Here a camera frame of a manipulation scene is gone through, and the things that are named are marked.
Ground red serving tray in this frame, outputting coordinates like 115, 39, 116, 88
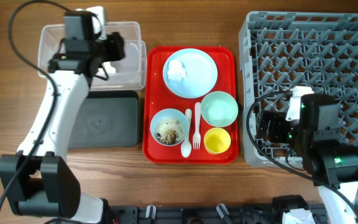
142, 46, 239, 164

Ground rice and food scraps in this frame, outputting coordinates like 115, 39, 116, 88
155, 117, 185, 145

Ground light blue plate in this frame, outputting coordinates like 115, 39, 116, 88
163, 48, 218, 98

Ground white plastic fork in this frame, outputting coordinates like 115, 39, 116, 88
193, 102, 201, 149

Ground white napkin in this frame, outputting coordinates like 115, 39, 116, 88
167, 59, 187, 82

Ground clear plastic waste bin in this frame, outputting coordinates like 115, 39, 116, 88
38, 21, 147, 91

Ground light blue bowl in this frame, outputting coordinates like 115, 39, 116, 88
150, 108, 190, 146

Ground grey dishwasher rack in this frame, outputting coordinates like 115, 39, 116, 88
239, 11, 358, 167

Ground mint green bowl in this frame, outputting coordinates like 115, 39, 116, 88
201, 91, 239, 128

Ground yellow plastic cup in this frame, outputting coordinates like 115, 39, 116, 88
204, 128, 231, 154

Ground white plastic spoon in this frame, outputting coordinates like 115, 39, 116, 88
181, 108, 192, 158

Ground black food waste tray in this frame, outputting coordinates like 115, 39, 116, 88
68, 90, 139, 149

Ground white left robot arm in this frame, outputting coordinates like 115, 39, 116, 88
0, 6, 125, 223

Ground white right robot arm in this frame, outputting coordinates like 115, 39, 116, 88
249, 91, 358, 223

